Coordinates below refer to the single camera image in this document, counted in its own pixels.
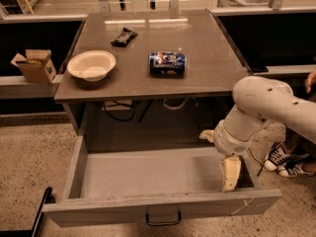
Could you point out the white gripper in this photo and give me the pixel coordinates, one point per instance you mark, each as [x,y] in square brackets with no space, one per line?
[226,141]

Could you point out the grey top drawer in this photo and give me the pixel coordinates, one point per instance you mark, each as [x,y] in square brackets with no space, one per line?
[157,186]

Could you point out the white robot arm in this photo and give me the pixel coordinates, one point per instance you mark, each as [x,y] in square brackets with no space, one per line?
[257,102]

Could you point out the grey drawer cabinet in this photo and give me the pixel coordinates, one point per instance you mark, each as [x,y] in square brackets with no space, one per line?
[131,107]

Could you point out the open cardboard box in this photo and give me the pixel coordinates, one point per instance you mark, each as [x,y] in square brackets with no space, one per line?
[36,65]

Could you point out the black white sneaker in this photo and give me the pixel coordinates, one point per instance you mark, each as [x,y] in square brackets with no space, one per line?
[293,168]
[275,157]

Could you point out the person in yellow shorts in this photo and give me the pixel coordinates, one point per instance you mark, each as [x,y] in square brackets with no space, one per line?
[299,148]

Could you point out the black snack wrapper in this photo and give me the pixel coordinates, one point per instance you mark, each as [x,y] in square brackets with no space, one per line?
[124,38]

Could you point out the white paper bowl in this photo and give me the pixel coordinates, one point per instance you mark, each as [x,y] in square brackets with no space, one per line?
[91,66]

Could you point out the black metal bar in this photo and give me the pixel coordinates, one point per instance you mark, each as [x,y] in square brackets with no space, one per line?
[35,230]

